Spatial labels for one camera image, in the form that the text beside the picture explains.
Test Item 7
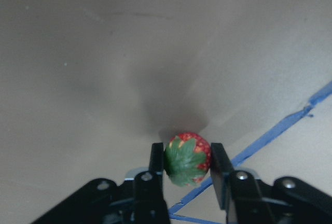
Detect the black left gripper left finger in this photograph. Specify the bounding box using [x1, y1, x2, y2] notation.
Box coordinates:
[148, 143, 164, 183]

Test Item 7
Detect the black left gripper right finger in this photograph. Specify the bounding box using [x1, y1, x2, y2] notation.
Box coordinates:
[210, 143, 234, 210]

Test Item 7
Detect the red strawberry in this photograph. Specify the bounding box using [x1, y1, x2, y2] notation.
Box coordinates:
[164, 132, 211, 187]

